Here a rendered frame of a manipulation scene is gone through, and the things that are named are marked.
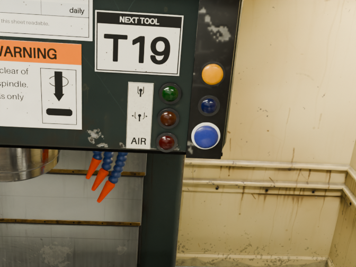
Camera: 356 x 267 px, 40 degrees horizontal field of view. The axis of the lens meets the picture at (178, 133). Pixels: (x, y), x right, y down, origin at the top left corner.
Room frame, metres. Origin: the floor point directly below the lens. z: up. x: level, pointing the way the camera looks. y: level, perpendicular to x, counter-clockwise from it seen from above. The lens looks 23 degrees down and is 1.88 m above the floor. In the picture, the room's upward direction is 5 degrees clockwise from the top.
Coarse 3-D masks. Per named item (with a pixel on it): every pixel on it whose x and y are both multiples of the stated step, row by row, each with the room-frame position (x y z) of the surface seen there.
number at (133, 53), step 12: (132, 36) 0.55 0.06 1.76; (144, 36) 0.55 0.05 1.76; (156, 36) 0.55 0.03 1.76; (168, 36) 0.55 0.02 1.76; (132, 48) 0.55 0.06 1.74; (144, 48) 0.55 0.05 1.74; (156, 48) 0.55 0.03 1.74; (168, 48) 0.55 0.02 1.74; (132, 60) 0.55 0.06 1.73; (144, 60) 0.55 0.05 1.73; (156, 60) 0.55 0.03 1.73; (168, 60) 0.55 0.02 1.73
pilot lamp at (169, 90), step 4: (164, 88) 0.55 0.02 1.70; (168, 88) 0.55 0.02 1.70; (172, 88) 0.55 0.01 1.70; (164, 92) 0.55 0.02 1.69; (168, 92) 0.55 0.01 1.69; (172, 92) 0.55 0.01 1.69; (176, 92) 0.55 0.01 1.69; (164, 96) 0.55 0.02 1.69; (168, 96) 0.55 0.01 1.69; (172, 96) 0.55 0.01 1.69; (176, 96) 0.55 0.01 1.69; (168, 100) 0.55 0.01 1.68; (172, 100) 0.55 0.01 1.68
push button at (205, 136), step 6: (204, 126) 0.55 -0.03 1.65; (210, 126) 0.55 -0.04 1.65; (198, 132) 0.55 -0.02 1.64; (204, 132) 0.55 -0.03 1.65; (210, 132) 0.55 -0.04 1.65; (216, 132) 0.55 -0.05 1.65; (198, 138) 0.55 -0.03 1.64; (204, 138) 0.55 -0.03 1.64; (210, 138) 0.55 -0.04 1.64; (216, 138) 0.55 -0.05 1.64; (198, 144) 0.55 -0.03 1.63; (204, 144) 0.55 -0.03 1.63; (210, 144) 0.55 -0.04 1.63
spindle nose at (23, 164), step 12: (0, 156) 0.66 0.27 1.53; (12, 156) 0.66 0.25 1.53; (24, 156) 0.67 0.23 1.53; (36, 156) 0.68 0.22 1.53; (48, 156) 0.70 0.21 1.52; (0, 168) 0.66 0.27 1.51; (12, 168) 0.66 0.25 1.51; (24, 168) 0.67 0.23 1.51; (36, 168) 0.68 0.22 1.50; (48, 168) 0.70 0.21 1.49; (0, 180) 0.66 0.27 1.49; (12, 180) 0.66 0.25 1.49
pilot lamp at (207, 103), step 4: (204, 100) 0.55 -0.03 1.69; (208, 100) 0.55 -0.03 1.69; (212, 100) 0.55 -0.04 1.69; (204, 104) 0.55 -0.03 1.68; (208, 104) 0.55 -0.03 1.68; (212, 104) 0.55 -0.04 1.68; (216, 104) 0.55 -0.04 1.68; (204, 108) 0.55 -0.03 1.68; (208, 108) 0.55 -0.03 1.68; (212, 108) 0.55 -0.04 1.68; (216, 108) 0.55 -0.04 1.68; (204, 112) 0.55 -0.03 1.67; (208, 112) 0.55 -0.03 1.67; (212, 112) 0.55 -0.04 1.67
